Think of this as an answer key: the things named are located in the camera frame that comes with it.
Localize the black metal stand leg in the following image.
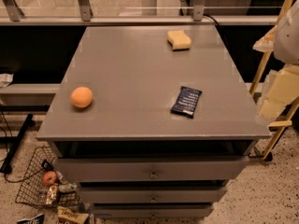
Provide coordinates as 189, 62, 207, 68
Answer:
0, 114, 33, 174

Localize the shiny snack packet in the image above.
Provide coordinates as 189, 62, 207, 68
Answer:
46, 184, 59, 205

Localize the yellow chip bag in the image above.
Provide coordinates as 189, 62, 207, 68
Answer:
57, 206, 89, 224

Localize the bottom drawer front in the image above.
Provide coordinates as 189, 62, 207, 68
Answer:
92, 205, 213, 218

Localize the black wire basket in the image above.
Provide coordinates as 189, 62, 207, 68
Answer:
15, 147, 80, 209

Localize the red apple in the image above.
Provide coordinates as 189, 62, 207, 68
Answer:
43, 171, 57, 186

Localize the orange fruit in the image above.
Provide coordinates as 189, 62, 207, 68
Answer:
71, 87, 93, 108

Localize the drawer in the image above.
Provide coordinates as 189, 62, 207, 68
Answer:
55, 156, 249, 182
92, 205, 213, 218
78, 186, 227, 203

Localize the middle drawer front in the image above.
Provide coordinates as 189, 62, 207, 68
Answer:
78, 186, 227, 203

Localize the top drawer front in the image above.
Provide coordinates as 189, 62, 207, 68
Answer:
55, 156, 249, 182

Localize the grey drawer cabinet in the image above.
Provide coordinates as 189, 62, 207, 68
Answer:
38, 25, 269, 208

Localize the dark snack bag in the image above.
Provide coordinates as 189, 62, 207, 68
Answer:
17, 214, 45, 224

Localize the dark blue rxbar wrapper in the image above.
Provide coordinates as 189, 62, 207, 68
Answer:
170, 86, 202, 119

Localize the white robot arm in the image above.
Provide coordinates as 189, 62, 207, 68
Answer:
253, 1, 299, 123

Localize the yellow sponge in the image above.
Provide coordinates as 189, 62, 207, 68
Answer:
167, 30, 192, 50

